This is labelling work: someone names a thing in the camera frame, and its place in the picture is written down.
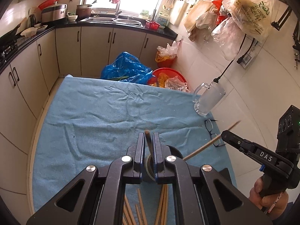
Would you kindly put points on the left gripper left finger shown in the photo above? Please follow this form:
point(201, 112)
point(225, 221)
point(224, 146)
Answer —
point(95, 195)

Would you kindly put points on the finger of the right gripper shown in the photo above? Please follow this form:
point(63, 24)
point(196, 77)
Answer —
point(242, 145)

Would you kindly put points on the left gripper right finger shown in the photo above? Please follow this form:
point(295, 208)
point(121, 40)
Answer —
point(201, 195)

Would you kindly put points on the wooden chopstick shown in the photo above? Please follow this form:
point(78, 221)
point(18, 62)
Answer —
point(131, 218)
point(211, 142)
point(142, 207)
point(149, 144)
point(159, 210)
point(140, 220)
point(163, 205)
point(164, 220)

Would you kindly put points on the person right hand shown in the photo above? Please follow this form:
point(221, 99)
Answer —
point(267, 201)

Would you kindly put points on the black phone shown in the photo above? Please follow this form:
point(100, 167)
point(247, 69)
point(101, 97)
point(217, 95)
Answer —
point(225, 173)

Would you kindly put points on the black utensil holder cup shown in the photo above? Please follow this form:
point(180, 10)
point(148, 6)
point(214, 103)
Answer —
point(148, 174)

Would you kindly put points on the black eyeglasses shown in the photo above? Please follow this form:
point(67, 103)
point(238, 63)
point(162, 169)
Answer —
point(210, 125)

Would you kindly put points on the glass beer mug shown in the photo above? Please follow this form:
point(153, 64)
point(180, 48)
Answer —
point(206, 96)

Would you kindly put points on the blue table cloth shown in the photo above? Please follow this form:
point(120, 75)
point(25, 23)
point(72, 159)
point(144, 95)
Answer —
point(93, 122)

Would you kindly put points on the red plastic basin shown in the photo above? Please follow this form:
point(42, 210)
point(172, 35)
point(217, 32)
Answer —
point(169, 78)

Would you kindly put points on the orange trash bin with bag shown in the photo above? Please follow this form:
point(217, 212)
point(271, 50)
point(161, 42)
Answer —
point(165, 56)

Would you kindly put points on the blue plastic bag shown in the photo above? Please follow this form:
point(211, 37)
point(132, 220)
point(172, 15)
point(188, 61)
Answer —
point(127, 68)

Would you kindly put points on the yellowish hanging plastic bag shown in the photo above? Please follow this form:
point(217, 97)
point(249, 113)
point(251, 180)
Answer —
point(253, 17)

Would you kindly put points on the red small basket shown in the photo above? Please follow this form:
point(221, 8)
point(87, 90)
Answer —
point(152, 25)

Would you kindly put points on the sink faucet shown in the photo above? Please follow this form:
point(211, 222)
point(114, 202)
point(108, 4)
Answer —
point(118, 10)

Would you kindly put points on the black wok pan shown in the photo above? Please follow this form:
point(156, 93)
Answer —
point(6, 38)

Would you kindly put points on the brown cooking pot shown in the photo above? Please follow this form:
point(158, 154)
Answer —
point(84, 11)

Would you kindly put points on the silver rice cooker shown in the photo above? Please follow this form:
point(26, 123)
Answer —
point(54, 12)

